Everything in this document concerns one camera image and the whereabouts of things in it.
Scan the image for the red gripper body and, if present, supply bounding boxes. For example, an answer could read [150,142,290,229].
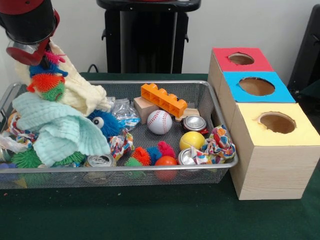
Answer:
[6,10,61,67]

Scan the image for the multicolour spiky caterpillar toy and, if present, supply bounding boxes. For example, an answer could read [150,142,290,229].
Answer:
[26,50,69,102]
[124,141,177,167]

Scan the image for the cream waffle cloth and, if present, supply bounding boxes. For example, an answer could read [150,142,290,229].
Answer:
[15,40,113,117]

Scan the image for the mint green cloth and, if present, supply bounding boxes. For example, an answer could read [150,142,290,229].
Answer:
[12,91,112,167]

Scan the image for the orange plastic tray block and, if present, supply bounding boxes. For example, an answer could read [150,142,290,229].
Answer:
[140,83,188,118]

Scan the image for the colourful polka-dot cloth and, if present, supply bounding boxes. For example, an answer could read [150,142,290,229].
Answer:
[192,125,236,165]

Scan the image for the wooden box with three holes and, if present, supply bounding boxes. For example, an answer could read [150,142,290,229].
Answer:
[207,47,320,201]

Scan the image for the green spiky googly-eyed toy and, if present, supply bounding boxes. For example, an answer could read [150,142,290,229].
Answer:
[11,147,86,169]

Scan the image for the blue furry googly-eyed toy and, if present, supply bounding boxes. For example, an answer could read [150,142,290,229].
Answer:
[89,110,122,138]

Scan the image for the white baseball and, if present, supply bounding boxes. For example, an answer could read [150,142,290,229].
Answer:
[147,110,173,135]

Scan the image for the red-orange ball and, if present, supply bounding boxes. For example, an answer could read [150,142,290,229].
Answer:
[155,156,179,181]

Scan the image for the yellow ball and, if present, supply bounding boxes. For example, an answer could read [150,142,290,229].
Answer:
[179,131,206,152]

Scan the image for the crushed silver can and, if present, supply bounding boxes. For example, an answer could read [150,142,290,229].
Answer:
[177,147,198,166]

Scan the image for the green cloth table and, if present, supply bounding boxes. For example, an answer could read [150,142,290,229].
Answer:
[0,72,320,240]

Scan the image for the black floor stand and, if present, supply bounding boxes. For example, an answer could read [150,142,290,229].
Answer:
[289,4,320,101]

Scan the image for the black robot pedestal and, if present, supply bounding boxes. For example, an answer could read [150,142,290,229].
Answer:
[96,0,203,74]

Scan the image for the wire mesh bin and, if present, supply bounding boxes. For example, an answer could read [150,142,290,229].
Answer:
[0,80,240,189]

